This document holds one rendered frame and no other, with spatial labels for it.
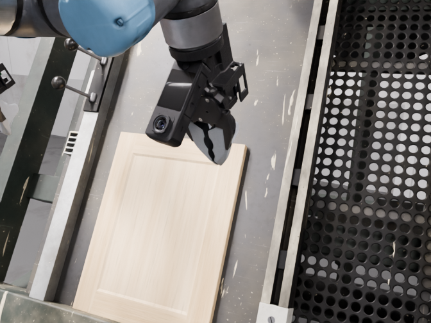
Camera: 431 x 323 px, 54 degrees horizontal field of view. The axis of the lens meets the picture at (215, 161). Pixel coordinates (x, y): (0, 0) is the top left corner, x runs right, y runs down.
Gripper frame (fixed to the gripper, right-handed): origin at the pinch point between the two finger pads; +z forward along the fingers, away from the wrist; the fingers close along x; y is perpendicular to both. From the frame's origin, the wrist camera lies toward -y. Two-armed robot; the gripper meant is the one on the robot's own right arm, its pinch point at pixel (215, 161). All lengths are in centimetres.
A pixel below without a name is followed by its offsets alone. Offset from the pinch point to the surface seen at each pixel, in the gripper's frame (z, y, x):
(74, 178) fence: 31, 7, 57
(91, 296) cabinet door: 47, -15, 39
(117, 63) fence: 15, 40, 61
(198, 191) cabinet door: 32.4, 16.2, 21.6
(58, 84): 10, 20, 64
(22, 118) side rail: 22, 15, 84
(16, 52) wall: 220, 293, 586
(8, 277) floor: 175, 2, 201
